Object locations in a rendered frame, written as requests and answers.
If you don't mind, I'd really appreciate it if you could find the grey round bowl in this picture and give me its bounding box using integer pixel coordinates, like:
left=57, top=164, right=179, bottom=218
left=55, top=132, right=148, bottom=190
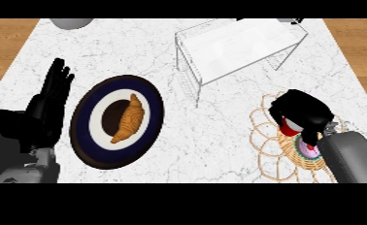
left=48, top=18, right=97, bottom=31

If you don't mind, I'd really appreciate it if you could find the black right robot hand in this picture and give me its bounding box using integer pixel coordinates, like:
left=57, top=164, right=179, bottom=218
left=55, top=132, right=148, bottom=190
left=268, top=88, right=338, bottom=151

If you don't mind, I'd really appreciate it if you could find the red can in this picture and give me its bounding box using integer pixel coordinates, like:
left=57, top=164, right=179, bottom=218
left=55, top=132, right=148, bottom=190
left=279, top=116, right=302, bottom=138

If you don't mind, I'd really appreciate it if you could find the golden brown croissant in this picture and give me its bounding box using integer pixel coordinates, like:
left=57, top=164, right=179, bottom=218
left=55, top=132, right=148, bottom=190
left=110, top=93, right=147, bottom=145

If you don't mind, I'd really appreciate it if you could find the dark blue and white plate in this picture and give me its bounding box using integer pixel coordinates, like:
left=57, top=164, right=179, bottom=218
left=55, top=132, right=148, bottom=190
left=68, top=74, right=166, bottom=171

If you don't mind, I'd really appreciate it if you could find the pink cupcake with teal wrapper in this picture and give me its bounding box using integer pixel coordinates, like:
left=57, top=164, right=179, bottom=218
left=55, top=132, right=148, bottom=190
left=292, top=133, right=323, bottom=162

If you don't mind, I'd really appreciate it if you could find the white wire tiered shelf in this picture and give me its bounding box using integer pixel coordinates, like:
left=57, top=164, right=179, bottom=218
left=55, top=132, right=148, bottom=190
left=173, top=18, right=310, bottom=109

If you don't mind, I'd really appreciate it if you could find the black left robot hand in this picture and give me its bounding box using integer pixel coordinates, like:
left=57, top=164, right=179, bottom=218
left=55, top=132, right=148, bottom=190
left=0, top=57, right=77, bottom=155

